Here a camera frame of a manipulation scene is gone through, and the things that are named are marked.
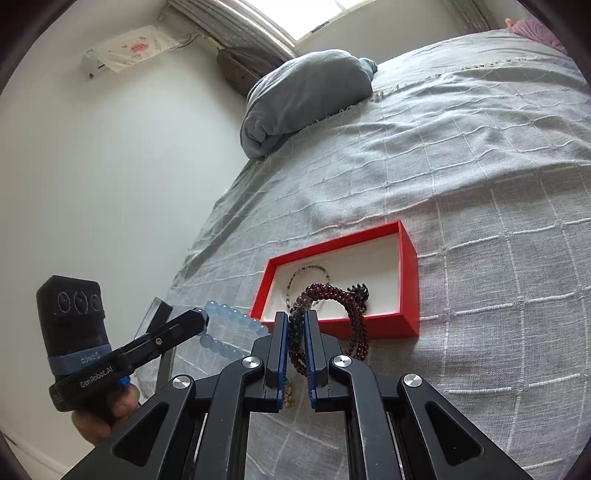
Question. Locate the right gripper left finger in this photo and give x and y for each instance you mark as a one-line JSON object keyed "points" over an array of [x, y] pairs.
{"points": [[196, 429]]}

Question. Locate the pink pillow far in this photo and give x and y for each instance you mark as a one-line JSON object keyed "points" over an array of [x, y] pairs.
{"points": [[534, 30]]}

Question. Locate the black hair claw clip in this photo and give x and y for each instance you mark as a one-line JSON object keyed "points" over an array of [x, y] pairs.
{"points": [[361, 294]]}

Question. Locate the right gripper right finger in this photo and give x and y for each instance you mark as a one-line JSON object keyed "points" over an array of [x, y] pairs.
{"points": [[397, 427]]}

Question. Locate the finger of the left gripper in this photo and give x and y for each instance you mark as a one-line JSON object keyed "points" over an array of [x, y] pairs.
{"points": [[152, 345]]}

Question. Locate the brown bag by wall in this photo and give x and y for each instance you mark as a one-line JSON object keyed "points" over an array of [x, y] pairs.
{"points": [[236, 70]]}

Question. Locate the grey folded duvet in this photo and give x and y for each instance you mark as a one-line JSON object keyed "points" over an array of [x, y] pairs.
{"points": [[300, 92]]}

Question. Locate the person's left hand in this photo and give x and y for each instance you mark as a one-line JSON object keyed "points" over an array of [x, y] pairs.
{"points": [[119, 407]]}

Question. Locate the red Ace box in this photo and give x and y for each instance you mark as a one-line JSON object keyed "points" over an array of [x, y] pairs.
{"points": [[382, 257]]}

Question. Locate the grey window curtain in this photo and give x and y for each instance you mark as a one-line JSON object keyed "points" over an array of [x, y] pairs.
{"points": [[237, 24]]}

